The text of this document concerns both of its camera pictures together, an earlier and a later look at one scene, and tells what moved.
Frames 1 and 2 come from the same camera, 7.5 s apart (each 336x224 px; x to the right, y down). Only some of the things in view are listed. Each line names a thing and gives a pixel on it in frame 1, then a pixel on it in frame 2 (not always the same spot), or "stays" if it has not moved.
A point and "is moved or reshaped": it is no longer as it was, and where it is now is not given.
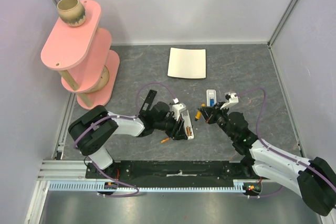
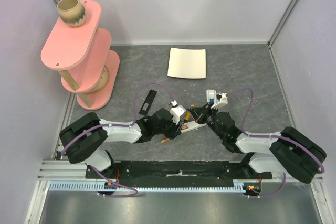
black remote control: (148, 102) stays
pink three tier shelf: (83, 53) stays
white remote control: (188, 125) is moved or reshaped
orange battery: (164, 140) stays
